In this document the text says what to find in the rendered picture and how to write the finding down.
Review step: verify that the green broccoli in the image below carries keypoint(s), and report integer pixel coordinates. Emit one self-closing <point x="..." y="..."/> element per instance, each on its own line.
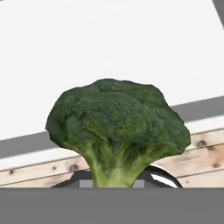
<point x="116" y="122"/>

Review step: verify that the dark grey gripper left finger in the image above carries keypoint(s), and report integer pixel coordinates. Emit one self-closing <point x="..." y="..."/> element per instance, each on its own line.
<point x="78" y="179"/>

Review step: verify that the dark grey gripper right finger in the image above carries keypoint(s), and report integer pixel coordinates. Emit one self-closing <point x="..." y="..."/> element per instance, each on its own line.
<point x="151" y="180"/>

